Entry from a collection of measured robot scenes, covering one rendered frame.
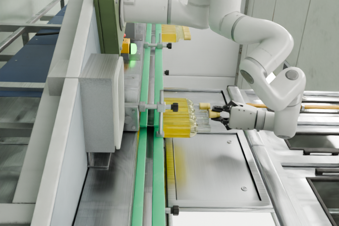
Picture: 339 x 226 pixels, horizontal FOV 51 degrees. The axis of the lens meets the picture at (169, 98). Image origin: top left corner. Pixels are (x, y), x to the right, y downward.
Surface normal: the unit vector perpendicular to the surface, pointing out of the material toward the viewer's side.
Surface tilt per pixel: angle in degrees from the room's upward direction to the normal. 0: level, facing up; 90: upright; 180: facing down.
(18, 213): 90
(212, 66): 90
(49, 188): 90
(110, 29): 90
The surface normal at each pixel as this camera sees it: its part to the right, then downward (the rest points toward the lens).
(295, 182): 0.04, -0.89
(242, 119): -0.27, 0.43
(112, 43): 0.01, 0.78
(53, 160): 0.05, -0.63
